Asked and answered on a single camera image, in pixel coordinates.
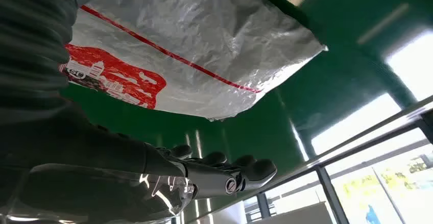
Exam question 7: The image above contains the green conveyor belt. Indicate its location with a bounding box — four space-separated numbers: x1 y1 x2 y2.
61 0 433 224

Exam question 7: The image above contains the aluminium conveyor frame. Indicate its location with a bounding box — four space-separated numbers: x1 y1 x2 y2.
182 95 433 224

